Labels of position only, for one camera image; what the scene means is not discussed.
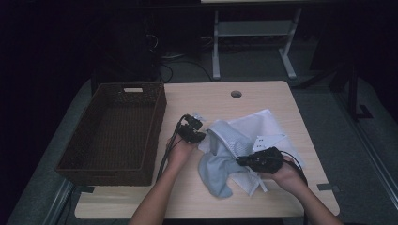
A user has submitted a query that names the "brown wicker basket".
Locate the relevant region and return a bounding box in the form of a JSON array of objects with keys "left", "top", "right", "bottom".
[{"left": 55, "top": 82, "right": 168, "bottom": 188}]

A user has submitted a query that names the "white mesh laundry bag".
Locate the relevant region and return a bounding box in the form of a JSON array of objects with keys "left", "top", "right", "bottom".
[{"left": 197, "top": 108, "right": 306, "bottom": 197}]

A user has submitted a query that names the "dark metal stand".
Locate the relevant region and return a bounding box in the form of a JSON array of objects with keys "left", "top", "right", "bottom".
[{"left": 299, "top": 62, "right": 375, "bottom": 123}]

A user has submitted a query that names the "light blue-grey garment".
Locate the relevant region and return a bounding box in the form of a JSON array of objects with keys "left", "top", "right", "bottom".
[{"left": 197, "top": 119, "right": 252, "bottom": 200}]

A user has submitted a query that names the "person's left hand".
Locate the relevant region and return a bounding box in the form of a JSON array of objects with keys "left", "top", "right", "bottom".
[{"left": 165, "top": 134, "right": 199, "bottom": 172}]

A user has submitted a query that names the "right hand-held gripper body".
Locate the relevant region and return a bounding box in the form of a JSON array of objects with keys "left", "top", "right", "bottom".
[{"left": 247, "top": 133, "right": 287, "bottom": 175}]

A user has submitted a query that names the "metal floor rail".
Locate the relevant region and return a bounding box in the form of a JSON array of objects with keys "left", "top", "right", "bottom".
[
  {"left": 336, "top": 93, "right": 398, "bottom": 210},
  {"left": 41, "top": 179, "right": 75, "bottom": 225}
]

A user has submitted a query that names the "black floor cable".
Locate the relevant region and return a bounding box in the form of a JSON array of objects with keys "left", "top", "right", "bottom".
[{"left": 159, "top": 59, "right": 216, "bottom": 84}]

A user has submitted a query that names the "white metal desk frame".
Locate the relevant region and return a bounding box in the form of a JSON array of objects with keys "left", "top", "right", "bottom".
[{"left": 200, "top": 0, "right": 303, "bottom": 81}]

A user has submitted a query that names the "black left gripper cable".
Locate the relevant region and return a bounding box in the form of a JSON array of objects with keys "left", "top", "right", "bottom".
[{"left": 155, "top": 114, "right": 190, "bottom": 183}]

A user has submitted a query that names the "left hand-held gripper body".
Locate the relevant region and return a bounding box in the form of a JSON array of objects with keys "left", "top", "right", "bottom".
[{"left": 177, "top": 112, "right": 207, "bottom": 145}]

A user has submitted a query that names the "person's right hand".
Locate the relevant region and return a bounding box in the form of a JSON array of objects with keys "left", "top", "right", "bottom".
[{"left": 261, "top": 156, "right": 306, "bottom": 197}]

